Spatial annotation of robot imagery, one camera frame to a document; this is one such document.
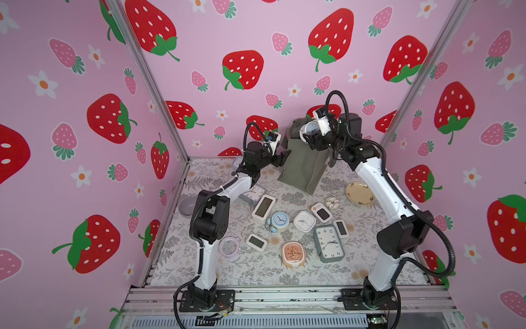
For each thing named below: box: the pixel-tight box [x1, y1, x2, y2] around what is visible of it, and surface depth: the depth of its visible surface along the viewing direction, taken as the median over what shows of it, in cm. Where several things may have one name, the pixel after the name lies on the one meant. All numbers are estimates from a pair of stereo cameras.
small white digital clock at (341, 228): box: [332, 219, 350, 239], surface depth 91 cm
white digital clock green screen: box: [251, 193, 277, 225], surface depth 97 cm
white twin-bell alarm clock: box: [298, 120, 321, 144], surface depth 79 cm
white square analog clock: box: [293, 210, 317, 233], surface depth 94 cm
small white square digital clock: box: [245, 233, 268, 252], surface depth 88 cm
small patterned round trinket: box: [325, 196, 341, 211], surface depth 102 cm
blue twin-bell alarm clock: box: [266, 211, 290, 234], surface depth 92 cm
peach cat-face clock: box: [281, 240, 307, 268], surface depth 84 cm
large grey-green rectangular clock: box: [312, 224, 346, 264], surface depth 87 cm
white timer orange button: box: [310, 202, 333, 224], surface depth 97 cm
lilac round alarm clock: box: [218, 235, 241, 258], surface depth 86 cm
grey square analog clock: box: [238, 185, 266, 206], surface depth 103 cm
